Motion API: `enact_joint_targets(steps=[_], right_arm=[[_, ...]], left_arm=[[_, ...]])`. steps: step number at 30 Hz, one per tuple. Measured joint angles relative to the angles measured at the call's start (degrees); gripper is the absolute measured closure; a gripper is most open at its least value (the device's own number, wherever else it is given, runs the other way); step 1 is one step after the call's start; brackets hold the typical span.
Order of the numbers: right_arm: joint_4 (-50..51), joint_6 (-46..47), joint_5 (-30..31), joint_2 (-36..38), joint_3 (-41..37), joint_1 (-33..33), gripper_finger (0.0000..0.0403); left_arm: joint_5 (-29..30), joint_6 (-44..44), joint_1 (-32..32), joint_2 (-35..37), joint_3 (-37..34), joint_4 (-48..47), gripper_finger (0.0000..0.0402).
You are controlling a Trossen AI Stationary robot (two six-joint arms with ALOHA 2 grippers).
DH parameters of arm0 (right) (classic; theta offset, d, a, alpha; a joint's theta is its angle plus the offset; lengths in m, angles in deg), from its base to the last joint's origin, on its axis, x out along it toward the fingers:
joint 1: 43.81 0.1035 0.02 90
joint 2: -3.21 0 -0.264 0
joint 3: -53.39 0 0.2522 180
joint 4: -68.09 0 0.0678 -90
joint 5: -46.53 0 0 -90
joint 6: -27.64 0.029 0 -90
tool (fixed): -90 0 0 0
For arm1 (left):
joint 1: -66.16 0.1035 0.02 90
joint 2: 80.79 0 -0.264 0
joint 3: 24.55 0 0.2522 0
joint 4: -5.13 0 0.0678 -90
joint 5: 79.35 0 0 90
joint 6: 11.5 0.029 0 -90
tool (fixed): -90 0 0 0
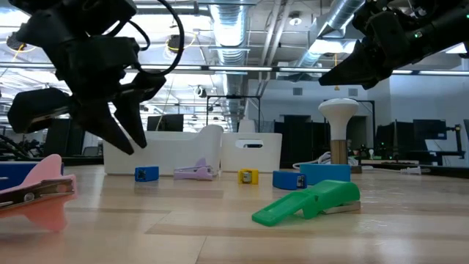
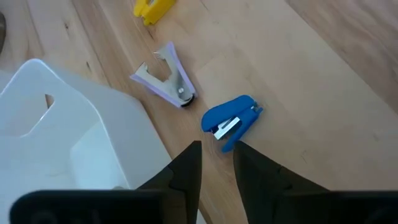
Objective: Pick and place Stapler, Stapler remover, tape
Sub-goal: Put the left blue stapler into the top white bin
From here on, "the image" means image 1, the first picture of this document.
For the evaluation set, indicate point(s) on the pink staple remover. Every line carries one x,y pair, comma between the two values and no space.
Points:
47,166

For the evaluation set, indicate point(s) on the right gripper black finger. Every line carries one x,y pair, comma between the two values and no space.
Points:
373,82
348,73

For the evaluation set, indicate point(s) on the black partition panel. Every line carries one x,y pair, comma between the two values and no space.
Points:
62,144

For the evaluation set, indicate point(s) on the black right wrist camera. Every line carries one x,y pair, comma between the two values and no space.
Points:
381,25

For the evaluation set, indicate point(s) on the small blue sharpener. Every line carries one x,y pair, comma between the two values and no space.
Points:
148,174

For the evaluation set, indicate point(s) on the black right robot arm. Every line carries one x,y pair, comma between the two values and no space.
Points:
447,25

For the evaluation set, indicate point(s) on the purple staple remover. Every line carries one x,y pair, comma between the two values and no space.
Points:
198,173

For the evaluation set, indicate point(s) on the yellow sharpener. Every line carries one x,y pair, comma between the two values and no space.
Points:
240,176

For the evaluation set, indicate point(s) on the large green stapler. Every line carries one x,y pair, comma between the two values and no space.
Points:
329,196

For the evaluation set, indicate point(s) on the white mushroom table lamp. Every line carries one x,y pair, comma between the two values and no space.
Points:
338,110

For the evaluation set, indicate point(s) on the long linear ceiling light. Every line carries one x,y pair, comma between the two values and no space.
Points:
238,68

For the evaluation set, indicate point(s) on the black background monitor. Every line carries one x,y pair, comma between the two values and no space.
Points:
168,122

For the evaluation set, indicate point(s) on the black hanging ceiling device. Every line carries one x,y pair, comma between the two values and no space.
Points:
172,44

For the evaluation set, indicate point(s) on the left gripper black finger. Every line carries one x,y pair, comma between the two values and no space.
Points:
36,110
132,110

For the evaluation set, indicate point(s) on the black monitors on arm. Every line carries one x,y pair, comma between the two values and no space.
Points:
428,130

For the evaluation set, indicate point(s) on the white plastic bin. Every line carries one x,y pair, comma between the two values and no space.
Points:
168,154
256,159

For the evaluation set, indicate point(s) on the black cabinet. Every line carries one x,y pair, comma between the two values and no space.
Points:
300,143

